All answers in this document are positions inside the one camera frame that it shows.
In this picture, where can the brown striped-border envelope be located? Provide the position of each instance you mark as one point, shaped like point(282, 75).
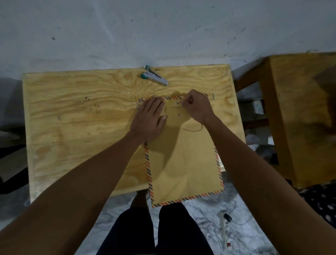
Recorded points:
point(183, 170)

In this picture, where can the teal and silver stapler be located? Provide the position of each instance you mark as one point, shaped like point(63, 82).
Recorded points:
point(154, 77)

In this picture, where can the person's left little finger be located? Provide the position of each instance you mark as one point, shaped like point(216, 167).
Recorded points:
point(143, 107)

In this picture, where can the person's dark shorts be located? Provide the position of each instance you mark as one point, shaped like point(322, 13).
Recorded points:
point(157, 233)

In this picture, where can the person's foot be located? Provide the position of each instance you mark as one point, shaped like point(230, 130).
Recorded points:
point(140, 200)

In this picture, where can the person's left thumb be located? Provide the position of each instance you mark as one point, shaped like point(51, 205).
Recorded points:
point(163, 121)

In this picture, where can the wooden side table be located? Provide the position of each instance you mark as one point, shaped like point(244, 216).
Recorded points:
point(296, 113)

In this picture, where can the person's right forearm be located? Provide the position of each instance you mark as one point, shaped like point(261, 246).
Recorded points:
point(262, 189)

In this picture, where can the person's left middle finger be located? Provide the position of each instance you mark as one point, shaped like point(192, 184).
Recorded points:
point(156, 104)

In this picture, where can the dark bench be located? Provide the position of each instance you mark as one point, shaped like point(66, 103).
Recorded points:
point(13, 170)

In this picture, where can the person's right fingers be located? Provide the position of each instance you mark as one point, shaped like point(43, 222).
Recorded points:
point(187, 102)

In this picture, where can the dark patterned cloth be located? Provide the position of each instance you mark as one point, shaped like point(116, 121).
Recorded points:
point(321, 202)

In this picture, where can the person's right hand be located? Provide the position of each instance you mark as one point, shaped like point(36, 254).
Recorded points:
point(198, 106)

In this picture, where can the person's left hand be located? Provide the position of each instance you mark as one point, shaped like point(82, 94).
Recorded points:
point(147, 123)

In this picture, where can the white power strip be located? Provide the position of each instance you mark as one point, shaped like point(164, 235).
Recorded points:
point(224, 226)

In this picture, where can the person's left forearm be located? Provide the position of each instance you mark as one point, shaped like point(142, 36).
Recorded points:
point(78, 194)

